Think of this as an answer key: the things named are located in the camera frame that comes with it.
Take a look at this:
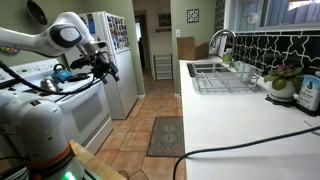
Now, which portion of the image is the black cable on counter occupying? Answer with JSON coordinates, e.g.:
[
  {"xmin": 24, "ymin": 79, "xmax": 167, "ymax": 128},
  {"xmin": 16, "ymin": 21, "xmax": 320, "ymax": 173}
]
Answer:
[{"xmin": 172, "ymin": 125, "xmax": 320, "ymax": 180}]

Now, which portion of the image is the cardboard box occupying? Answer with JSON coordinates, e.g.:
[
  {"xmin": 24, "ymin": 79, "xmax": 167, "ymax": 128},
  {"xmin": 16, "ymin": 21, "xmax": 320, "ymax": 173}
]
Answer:
[{"xmin": 177, "ymin": 36, "xmax": 209, "ymax": 60}]

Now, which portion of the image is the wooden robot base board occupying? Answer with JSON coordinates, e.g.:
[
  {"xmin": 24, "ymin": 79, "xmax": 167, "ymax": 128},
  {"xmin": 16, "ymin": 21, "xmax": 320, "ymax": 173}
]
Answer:
[{"xmin": 70, "ymin": 140, "xmax": 127, "ymax": 180}]

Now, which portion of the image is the blue tea kettle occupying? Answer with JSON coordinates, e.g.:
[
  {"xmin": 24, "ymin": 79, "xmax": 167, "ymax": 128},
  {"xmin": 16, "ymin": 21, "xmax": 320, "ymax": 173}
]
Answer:
[{"xmin": 51, "ymin": 64, "xmax": 72, "ymax": 83}]

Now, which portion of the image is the potted plant in white pot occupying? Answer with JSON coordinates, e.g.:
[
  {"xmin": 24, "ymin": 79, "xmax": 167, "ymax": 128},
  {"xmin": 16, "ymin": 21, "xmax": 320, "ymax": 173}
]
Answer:
[{"xmin": 264, "ymin": 64, "xmax": 303, "ymax": 102}]

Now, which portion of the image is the metal dish rack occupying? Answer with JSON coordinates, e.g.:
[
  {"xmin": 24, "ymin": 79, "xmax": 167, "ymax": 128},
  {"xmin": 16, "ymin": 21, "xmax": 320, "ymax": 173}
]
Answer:
[{"xmin": 191, "ymin": 61, "xmax": 262, "ymax": 94}]

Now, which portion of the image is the patterned floor rug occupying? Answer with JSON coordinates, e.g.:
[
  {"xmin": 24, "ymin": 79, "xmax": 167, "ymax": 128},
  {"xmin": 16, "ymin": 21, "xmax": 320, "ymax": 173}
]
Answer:
[{"xmin": 147, "ymin": 116, "xmax": 185, "ymax": 158}]

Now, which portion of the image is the stainless steel sink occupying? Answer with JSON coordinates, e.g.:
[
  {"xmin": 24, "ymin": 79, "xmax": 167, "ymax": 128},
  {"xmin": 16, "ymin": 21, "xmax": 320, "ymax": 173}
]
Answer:
[{"xmin": 187, "ymin": 63, "xmax": 234, "ymax": 78}]

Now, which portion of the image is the white refrigerator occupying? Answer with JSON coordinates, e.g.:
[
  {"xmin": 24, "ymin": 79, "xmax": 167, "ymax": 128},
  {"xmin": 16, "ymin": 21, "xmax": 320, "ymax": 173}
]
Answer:
[{"xmin": 79, "ymin": 11, "xmax": 137, "ymax": 119}]

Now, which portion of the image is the dark frying pan on wall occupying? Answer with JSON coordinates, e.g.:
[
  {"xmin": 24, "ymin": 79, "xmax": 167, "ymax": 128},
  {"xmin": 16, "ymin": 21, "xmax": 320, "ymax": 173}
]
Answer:
[{"xmin": 26, "ymin": 0, "xmax": 48, "ymax": 25}]

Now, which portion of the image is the black trivet under pot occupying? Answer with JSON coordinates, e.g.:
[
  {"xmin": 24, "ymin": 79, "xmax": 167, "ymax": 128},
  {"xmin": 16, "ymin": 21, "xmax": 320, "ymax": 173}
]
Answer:
[{"xmin": 265, "ymin": 94, "xmax": 297, "ymax": 107}]

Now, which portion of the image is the black wire shelf rack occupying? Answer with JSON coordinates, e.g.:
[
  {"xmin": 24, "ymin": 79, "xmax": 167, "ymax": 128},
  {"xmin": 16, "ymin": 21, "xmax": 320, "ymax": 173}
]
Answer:
[{"xmin": 153, "ymin": 54, "xmax": 173, "ymax": 80}]

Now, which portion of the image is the chrome faucet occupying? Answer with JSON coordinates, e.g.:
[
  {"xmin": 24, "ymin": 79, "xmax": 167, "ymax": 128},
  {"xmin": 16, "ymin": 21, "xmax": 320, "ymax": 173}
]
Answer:
[{"xmin": 209, "ymin": 29, "xmax": 236, "ymax": 57}]

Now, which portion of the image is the green sponge ball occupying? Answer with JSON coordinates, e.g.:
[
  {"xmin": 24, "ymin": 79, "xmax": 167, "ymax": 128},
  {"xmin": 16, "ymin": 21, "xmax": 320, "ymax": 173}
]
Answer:
[{"xmin": 222, "ymin": 54, "xmax": 232, "ymax": 62}]

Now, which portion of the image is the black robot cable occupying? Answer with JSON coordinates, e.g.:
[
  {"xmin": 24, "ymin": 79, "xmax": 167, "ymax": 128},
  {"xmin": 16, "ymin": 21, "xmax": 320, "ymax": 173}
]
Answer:
[{"xmin": 0, "ymin": 59, "xmax": 111, "ymax": 96}]

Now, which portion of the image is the white light switch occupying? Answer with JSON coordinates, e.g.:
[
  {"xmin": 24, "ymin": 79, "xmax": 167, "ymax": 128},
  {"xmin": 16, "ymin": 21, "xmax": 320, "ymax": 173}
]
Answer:
[{"xmin": 176, "ymin": 29, "xmax": 180, "ymax": 37}]

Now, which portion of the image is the olive oil bottle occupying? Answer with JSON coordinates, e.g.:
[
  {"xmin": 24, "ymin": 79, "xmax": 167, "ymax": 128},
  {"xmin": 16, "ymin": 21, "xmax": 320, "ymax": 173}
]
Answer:
[{"xmin": 297, "ymin": 66, "xmax": 320, "ymax": 116}]

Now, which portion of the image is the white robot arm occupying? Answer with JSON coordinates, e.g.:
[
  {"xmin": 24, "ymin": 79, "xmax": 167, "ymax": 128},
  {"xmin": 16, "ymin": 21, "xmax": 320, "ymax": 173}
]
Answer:
[{"xmin": 0, "ymin": 12, "xmax": 118, "ymax": 180}]

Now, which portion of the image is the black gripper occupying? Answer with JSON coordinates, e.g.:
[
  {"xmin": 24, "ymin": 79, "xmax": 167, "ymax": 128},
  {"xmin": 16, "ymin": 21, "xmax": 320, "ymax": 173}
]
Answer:
[{"xmin": 69, "ymin": 51, "xmax": 119, "ymax": 84}]

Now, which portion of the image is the black white wall picture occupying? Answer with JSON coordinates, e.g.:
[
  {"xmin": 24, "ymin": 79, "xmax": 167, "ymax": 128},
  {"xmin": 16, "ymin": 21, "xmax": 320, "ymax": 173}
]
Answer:
[{"xmin": 187, "ymin": 9, "xmax": 199, "ymax": 23}]

